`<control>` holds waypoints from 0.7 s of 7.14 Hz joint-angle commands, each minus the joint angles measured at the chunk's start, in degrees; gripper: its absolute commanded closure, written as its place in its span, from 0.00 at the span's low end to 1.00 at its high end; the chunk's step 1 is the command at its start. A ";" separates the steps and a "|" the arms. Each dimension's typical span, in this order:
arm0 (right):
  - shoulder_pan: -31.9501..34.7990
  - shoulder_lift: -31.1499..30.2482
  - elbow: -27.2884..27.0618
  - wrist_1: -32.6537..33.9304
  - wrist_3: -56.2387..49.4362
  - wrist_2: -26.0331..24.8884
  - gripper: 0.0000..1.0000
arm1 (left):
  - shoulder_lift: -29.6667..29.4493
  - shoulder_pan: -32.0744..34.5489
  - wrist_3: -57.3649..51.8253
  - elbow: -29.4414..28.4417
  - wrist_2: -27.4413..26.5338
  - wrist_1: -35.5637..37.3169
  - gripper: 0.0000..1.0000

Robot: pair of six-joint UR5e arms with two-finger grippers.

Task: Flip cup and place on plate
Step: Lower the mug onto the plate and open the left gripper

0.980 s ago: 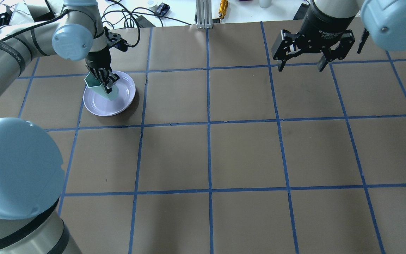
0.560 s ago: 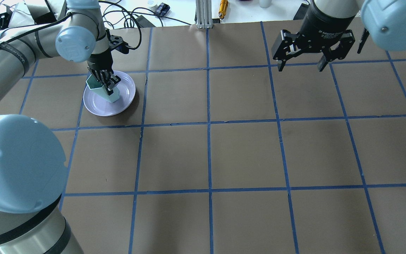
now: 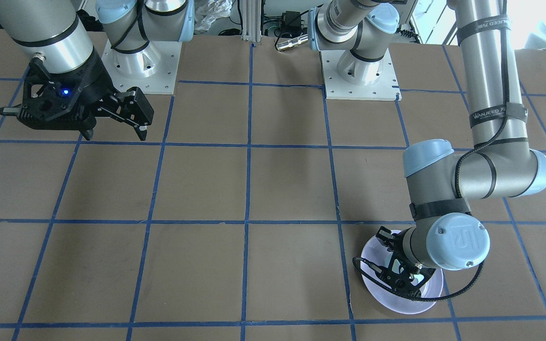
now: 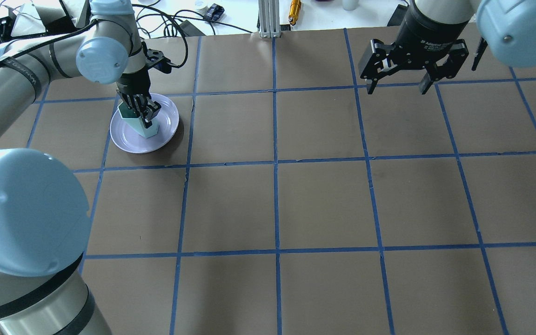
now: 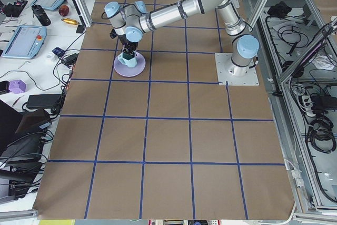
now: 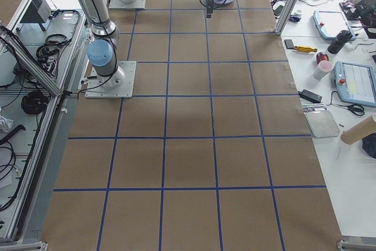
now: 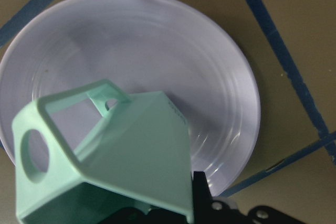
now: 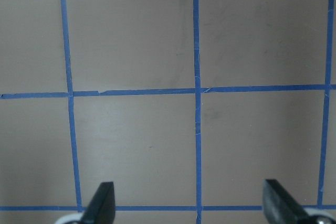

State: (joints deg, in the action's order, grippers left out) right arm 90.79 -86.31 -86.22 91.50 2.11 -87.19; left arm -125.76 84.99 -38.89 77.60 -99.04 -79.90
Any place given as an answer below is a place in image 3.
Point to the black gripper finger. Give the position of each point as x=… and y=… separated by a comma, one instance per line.
x=130, y=107

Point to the lavender plate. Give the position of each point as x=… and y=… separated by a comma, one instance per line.
x=378, y=254

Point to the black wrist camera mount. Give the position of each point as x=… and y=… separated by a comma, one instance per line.
x=52, y=101

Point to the silver cable connector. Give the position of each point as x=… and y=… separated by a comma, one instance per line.
x=292, y=43

